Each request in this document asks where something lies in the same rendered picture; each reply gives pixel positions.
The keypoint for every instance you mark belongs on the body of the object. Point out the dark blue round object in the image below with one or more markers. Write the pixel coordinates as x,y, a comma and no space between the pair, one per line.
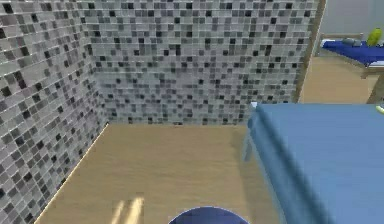
208,216

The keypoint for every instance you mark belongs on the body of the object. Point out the grey flat object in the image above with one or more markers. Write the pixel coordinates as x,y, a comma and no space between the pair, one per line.
352,42

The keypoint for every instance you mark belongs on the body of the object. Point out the dark blue bed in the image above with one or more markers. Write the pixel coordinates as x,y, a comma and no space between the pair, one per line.
358,53

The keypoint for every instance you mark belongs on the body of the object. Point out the small yellow-green object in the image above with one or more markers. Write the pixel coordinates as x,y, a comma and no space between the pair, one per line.
380,108

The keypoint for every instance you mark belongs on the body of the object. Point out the yellow-green ball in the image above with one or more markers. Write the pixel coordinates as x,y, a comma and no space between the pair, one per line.
374,36

